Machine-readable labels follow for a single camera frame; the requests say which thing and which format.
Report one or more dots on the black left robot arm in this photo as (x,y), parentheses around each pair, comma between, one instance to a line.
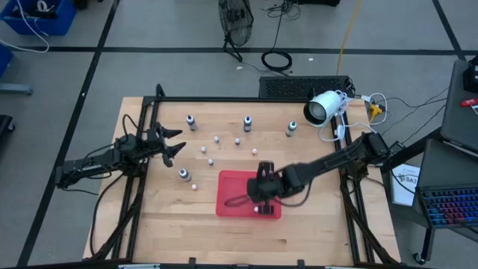
(93,164)

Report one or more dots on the white printed paper sheet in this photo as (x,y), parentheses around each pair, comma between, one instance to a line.
(405,187)

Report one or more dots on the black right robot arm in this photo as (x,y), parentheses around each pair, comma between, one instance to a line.
(328,160)

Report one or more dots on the dark grey cart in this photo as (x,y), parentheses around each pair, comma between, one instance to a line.
(444,164)

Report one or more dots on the green-capped food coloring bottle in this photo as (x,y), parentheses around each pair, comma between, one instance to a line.
(291,129)

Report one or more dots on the black vented computer case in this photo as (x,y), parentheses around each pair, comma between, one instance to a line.
(298,86)

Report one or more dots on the black-capped food coloring bottle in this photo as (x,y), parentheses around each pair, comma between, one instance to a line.
(191,123)

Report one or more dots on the black aluminium frame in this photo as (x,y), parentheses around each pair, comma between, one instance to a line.
(239,99)

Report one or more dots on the yellow plug adapter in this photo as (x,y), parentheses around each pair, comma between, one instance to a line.
(375,110)

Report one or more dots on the grey side table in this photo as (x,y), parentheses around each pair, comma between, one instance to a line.
(461,108)

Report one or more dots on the black power adapter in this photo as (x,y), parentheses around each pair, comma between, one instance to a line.
(398,146)

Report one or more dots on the blue-capped food coloring bottle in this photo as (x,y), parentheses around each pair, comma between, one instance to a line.
(247,125)

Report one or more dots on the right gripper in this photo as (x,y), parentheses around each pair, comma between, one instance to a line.
(263,188)

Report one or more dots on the purple-capped food coloring bottle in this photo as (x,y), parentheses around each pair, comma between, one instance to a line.
(185,175)

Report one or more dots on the black device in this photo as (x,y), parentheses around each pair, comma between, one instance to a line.
(471,74)

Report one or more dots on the backlit rainbow keyboard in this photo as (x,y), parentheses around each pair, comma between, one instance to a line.
(450,205)

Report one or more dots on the red plastic tray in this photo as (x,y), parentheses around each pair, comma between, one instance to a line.
(233,183)

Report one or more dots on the grey metal foot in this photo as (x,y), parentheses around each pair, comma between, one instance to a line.
(15,89)

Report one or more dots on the black equipment piece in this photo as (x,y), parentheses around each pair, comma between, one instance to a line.
(5,125)

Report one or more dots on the white camera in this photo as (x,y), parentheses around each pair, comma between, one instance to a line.
(325,106)

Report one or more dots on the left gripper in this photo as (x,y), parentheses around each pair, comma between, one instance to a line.
(155,143)

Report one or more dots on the black floor fan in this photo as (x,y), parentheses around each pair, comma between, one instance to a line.
(236,22)

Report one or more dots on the blue plastic bin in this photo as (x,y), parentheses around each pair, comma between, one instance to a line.
(59,22)
(4,60)

